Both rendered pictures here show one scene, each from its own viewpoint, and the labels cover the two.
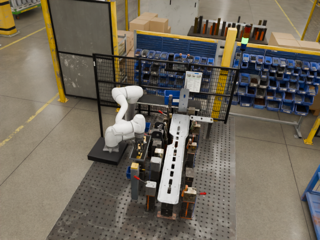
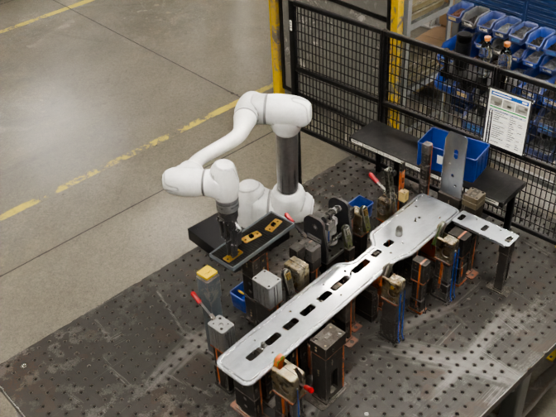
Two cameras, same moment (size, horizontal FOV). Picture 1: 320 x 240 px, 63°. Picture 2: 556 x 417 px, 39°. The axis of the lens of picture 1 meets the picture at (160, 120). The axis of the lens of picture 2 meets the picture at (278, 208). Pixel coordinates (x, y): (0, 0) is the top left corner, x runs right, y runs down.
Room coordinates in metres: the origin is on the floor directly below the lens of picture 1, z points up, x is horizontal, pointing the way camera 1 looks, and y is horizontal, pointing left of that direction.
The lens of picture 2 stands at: (0.06, -1.46, 3.23)
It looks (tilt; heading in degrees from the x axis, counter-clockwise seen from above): 38 degrees down; 38
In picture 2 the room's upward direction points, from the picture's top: 3 degrees counter-clockwise
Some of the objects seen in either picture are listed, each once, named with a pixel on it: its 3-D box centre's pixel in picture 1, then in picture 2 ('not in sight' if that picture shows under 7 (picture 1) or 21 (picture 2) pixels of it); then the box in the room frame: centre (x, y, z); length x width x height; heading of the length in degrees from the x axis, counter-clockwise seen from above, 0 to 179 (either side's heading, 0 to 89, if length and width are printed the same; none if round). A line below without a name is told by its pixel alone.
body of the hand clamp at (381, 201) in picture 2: (165, 129); (385, 227); (2.61, -0.08, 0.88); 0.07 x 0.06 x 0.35; 83
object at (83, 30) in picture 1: (85, 57); (332, 5); (4.40, 1.39, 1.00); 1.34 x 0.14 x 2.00; 79
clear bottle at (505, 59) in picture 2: (187, 61); (504, 62); (3.23, -0.32, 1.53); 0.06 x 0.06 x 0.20
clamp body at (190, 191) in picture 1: (188, 203); (290, 401); (1.52, -0.30, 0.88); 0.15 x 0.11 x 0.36; 83
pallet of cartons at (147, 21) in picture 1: (151, 38); not in sight; (7.11, 0.37, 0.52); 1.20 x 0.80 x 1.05; 166
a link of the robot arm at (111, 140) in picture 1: (112, 135); (250, 201); (2.37, 0.54, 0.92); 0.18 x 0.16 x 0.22; 119
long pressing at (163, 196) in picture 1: (176, 149); (348, 278); (2.11, -0.19, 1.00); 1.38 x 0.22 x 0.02; 173
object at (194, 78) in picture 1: (193, 81); (506, 121); (3.13, -0.40, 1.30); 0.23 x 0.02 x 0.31; 83
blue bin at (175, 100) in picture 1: (175, 97); (452, 154); (3.03, -0.20, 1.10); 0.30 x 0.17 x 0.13; 91
